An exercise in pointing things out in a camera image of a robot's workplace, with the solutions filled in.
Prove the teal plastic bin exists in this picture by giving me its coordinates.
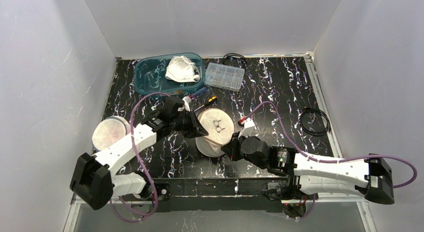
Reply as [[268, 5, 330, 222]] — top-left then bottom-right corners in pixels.
[[133, 53, 206, 95]]

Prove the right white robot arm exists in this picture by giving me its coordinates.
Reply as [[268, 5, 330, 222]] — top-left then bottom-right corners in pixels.
[[221, 136, 395, 204]]

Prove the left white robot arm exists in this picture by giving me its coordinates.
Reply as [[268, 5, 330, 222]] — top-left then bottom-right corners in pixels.
[[70, 96, 209, 210]]

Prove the yellow black screwdriver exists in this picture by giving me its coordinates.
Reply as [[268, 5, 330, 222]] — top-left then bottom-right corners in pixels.
[[194, 96, 218, 112]]

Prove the red blue screwdriver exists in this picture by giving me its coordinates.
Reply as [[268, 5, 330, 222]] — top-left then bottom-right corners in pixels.
[[189, 87, 208, 99]]

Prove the white cloth in bin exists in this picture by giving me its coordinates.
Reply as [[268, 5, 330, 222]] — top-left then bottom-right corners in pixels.
[[165, 56, 201, 83]]

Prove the clear plastic screw box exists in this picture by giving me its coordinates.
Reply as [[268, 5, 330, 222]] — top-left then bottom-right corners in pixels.
[[204, 63, 245, 92]]

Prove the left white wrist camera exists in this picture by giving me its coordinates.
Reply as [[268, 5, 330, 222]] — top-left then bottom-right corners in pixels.
[[182, 96, 192, 112]]

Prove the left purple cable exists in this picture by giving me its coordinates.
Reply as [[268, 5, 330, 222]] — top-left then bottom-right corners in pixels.
[[109, 92, 171, 223]]

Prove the purple cable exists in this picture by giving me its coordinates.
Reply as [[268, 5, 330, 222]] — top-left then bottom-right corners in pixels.
[[238, 101, 418, 189], [109, 92, 171, 223]]

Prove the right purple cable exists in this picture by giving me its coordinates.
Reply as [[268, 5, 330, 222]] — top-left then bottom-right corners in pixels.
[[238, 101, 418, 189]]

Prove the black cable coil right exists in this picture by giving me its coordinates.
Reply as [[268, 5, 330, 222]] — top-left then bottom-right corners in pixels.
[[299, 107, 331, 137]]

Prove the black cable coil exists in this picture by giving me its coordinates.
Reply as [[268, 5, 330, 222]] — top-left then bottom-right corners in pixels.
[[222, 53, 248, 69], [299, 107, 331, 137]]

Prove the black cable coil rear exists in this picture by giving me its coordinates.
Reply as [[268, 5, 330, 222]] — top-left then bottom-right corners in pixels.
[[222, 53, 248, 69]]

